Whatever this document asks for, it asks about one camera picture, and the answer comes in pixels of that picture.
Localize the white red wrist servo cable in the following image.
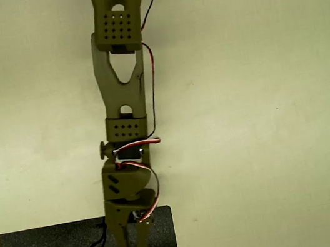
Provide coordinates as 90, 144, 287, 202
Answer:
110, 134, 165, 165

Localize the white red gripper servo cable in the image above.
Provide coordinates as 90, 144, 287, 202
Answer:
114, 156, 166, 226

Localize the long red black arm cable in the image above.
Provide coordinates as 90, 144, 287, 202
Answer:
124, 0, 189, 139

